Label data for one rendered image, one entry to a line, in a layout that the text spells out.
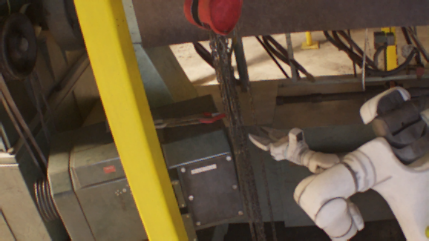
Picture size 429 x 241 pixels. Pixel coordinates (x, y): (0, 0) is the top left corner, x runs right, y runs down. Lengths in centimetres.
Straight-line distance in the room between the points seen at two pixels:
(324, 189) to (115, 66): 64
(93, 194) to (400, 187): 129
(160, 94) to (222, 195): 67
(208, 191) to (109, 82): 85
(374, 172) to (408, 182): 9
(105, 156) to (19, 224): 77
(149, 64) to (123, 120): 108
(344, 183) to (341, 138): 133
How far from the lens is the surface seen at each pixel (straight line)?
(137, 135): 165
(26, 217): 273
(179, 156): 221
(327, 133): 263
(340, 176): 132
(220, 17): 188
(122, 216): 233
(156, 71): 270
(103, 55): 155
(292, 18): 243
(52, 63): 292
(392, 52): 411
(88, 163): 219
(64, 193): 227
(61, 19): 259
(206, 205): 233
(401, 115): 137
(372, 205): 290
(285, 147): 202
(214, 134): 223
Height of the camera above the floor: 199
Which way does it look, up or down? 31 degrees down
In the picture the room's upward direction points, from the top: 12 degrees counter-clockwise
